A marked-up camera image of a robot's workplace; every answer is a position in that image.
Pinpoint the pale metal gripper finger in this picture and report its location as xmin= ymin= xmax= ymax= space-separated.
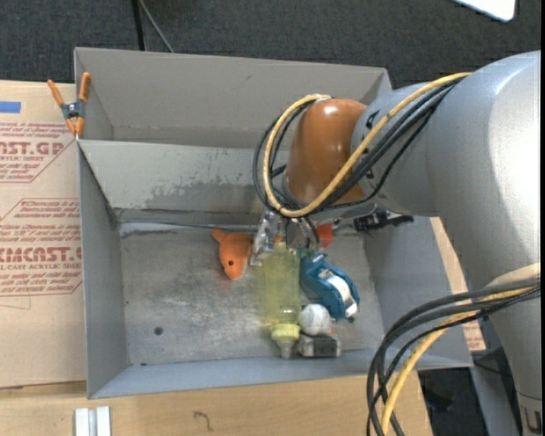
xmin=248 ymin=241 xmax=274 ymax=268

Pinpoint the orange toy fish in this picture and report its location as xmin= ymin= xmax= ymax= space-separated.
xmin=210 ymin=228 xmax=256 ymax=282

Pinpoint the yellow clear plastic bottle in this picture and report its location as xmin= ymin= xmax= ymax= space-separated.
xmin=259 ymin=240 xmax=303 ymax=361

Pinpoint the blue and white tape dispenser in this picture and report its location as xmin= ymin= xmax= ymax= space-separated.
xmin=298 ymin=252 xmax=362 ymax=322

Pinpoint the white ball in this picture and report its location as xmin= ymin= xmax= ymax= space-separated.
xmin=297 ymin=303 xmax=333 ymax=337

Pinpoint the grey metal bin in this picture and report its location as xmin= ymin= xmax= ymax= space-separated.
xmin=74 ymin=46 xmax=474 ymax=401

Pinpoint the small grey and black box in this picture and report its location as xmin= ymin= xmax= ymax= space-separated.
xmin=296 ymin=333 xmax=342 ymax=359

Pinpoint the brown cardboard board, red print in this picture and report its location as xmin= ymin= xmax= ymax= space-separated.
xmin=0 ymin=78 xmax=88 ymax=391

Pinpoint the black cylinder on white bracket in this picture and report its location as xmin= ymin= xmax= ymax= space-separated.
xmin=352 ymin=210 xmax=414 ymax=233

